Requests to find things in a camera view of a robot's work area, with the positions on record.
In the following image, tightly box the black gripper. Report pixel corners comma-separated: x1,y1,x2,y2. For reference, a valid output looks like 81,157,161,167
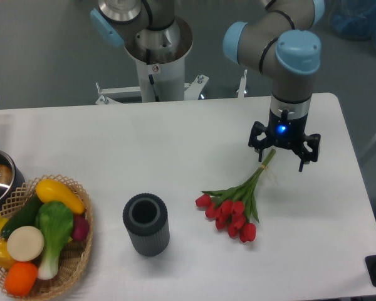
248,110,321,172

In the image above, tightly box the red tulip bouquet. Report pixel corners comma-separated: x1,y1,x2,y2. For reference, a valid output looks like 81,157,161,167
195,149,276,243

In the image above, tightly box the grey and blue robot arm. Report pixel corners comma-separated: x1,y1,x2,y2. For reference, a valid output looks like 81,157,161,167
90,1,325,165

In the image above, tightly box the blue plastic bag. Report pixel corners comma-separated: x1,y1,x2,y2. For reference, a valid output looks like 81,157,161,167
328,0,376,51

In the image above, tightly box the dark grey ribbed vase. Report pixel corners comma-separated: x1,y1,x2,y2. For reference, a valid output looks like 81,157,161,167
122,193,170,257

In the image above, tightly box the red radish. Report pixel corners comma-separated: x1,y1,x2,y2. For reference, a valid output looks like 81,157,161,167
70,215,90,241

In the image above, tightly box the woven wicker basket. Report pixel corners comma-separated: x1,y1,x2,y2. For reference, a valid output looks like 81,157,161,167
0,174,94,300

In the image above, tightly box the yellow squash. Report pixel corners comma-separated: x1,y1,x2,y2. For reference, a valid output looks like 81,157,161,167
35,179,85,214

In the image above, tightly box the green bok choy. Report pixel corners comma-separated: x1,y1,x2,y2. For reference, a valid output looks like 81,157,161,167
35,201,73,280

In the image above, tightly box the dark green cucumber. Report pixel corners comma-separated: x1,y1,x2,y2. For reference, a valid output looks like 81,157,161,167
0,194,43,240

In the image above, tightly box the beige round disc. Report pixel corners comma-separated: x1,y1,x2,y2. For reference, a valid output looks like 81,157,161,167
7,226,44,261

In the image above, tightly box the orange fruit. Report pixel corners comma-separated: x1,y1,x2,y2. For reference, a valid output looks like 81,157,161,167
4,261,38,297

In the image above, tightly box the yellow bell pepper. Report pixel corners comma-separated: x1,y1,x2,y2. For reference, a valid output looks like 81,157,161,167
0,239,16,270

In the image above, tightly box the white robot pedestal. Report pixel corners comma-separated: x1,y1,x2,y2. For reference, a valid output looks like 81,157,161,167
95,15,249,105

